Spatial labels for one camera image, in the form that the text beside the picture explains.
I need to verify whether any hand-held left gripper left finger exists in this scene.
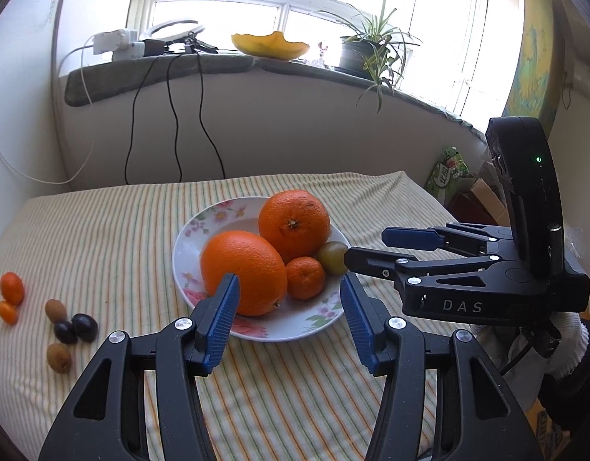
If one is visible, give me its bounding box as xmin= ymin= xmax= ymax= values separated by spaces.
xmin=38 ymin=273 xmax=241 ymax=461

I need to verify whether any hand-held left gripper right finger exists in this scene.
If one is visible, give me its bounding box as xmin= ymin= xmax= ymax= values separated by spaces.
xmin=339 ymin=273 xmax=545 ymax=461

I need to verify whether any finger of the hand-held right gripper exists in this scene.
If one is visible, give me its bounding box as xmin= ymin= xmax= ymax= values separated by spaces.
xmin=344 ymin=246 xmax=503 ymax=295
xmin=382 ymin=223 xmax=510 ymax=257

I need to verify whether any green plum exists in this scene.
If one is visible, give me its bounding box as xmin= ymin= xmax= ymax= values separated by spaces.
xmin=317 ymin=241 xmax=348 ymax=274

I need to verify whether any oval orange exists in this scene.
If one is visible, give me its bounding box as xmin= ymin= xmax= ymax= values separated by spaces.
xmin=200 ymin=230 xmax=288 ymax=317

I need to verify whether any floral white plate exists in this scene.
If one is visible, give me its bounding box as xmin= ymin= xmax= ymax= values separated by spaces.
xmin=173 ymin=197 xmax=352 ymax=343

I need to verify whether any small mandarin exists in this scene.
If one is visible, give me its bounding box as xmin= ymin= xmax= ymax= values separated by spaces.
xmin=286 ymin=256 xmax=326 ymax=300

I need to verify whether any large round orange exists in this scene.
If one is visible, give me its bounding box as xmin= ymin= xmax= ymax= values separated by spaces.
xmin=258 ymin=191 xmax=331 ymax=265

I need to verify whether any dark purple plum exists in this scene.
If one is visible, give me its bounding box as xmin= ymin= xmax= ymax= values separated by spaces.
xmin=53 ymin=320 xmax=78 ymax=345
xmin=72 ymin=313 xmax=99 ymax=343

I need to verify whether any person's right forearm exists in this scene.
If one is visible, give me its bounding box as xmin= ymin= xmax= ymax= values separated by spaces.
xmin=537 ymin=319 xmax=590 ymax=443

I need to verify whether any person's right hand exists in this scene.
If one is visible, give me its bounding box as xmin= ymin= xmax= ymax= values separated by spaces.
xmin=470 ymin=312 xmax=590 ymax=410

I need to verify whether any cardboard box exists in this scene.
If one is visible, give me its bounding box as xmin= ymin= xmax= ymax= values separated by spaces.
xmin=460 ymin=177 xmax=507 ymax=224

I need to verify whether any dark red box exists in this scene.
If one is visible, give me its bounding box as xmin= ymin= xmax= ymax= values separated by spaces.
xmin=449 ymin=192 xmax=509 ymax=226

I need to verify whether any green printed bag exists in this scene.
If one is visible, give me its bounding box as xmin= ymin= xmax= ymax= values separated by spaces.
xmin=424 ymin=146 xmax=473 ymax=197

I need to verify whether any striped tablecloth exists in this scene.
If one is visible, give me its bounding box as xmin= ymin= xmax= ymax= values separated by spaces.
xmin=0 ymin=170 xmax=531 ymax=461

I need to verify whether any potted spider plant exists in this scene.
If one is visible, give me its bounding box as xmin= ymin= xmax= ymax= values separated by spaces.
xmin=316 ymin=0 xmax=423 ymax=111

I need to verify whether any yellow bowl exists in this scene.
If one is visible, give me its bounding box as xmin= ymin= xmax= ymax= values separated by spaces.
xmin=231 ymin=31 xmax=311 ymax=61

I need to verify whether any grey windowsill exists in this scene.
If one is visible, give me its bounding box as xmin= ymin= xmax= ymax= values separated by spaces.
xmin=64 ymin=53 xmax=488 ymax=142

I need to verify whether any white power strip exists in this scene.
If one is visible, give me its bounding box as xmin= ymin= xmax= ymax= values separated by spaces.
xmin=92 ymin=30 xmax=146 ymax=61

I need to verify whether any wall poster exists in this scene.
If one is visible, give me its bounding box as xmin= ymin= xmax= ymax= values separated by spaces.
xmin=501 ymin=0 xmax=572 ymax=128

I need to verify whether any black cable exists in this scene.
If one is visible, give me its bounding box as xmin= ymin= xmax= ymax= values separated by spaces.
xmin=166 ymin=54 xmax=184 ymax=183
xmin=124 ymin=56 xmax=156 ymax=186
xmin=195 ymin=52 xmax=227 ymax=181

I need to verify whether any white cable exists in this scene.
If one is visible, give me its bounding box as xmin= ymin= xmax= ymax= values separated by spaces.
xmin=0 ymin=33 xmax=98 ymax=186

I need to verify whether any ring light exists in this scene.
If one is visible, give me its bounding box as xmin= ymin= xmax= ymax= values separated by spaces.
xmin=140 ymin=19 xmax=219 ymax=55

